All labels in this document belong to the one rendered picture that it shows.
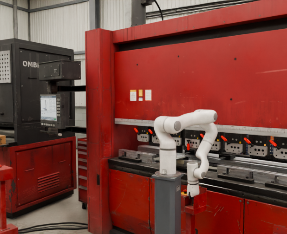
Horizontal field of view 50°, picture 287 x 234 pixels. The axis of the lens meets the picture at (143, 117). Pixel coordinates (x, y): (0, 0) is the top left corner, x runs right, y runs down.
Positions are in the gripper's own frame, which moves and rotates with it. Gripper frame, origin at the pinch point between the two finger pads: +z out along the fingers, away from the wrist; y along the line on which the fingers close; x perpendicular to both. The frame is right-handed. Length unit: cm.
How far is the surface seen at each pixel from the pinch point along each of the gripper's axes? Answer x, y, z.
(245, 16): 19, -50, -142
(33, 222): -221, 52, 70
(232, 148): 10, -41, -36
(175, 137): -48, -32, -41
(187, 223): -5.5, 2.6, 19.0
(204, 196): 4.8, -7.2, -3.2
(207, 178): -6.0, -25.2, -10.9
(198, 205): 4.8, 1.1, 1.7
